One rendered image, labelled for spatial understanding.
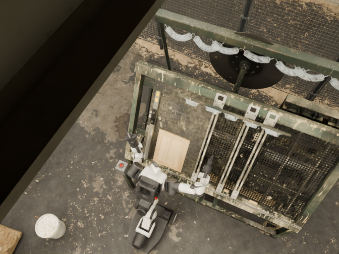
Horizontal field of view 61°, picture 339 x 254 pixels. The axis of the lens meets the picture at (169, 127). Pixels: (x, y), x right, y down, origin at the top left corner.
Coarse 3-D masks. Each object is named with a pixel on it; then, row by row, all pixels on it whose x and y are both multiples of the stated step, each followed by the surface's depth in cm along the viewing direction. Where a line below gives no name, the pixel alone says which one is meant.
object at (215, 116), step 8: (216, 96) 269; (224, 96) 266; (216, 104) 273; (216, 112) 262; (216, 120) 288; (208, 128) 293; (208, 136) 302; (208, 144) 308; (200, 152) 311; (200, 160) 321; (192, 176) 332
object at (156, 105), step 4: (156, 92) 299; (160, 92) 298; (156, 96) 302; (160, 96) 304; (156, 104) 307; (156, 108) 309; (156, 112) 313; (156, 116) 319; (152, 124) 322; (152, 128) 324; (148, 132) 329; (152, 132) 327; (148, 136) 332; (152, 136) 334; (148, 140) 335; (148, 144) 338; (148, 148) 341; (144, 152) 347; (148, 152) 345; (148, 156) 352
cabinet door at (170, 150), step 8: (160, 136) 328; (168, 136) 324; (176, 136) 320; (160, 144) 334; (168, 144) 330; (176, 144) 326; (184, 144) 321; (160, 152) 340; (168, 152) 335; (176, 152) 331; (184, 152) 326; (160, 160) 346; (168, 160) 341; (176, 160) 337; (176, 168) 343
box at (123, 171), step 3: (120, 162) 346; (123, 162) 346; (117, 165) 345; (123, 165) 345; (126, 165) 345; (117, 168) 343; (120, 168) 343; (123, 168) 343; (126, 168) 347; (129, 168) 359; (117, 171) 354; (120, 171) 347; (123, 171) 342; (126, 171) 352; (123, 174) 354; (126, 174) 356
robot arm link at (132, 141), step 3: (132, 135) 290; (135, 135) 289; (126, 138) 290; (129, 138) 289; (132, 138) 288; (135, 138) 289; (129, 141) 291; (132, 141) 292; (135, 141) 293; (132, 144) 293; (135, 144) 294
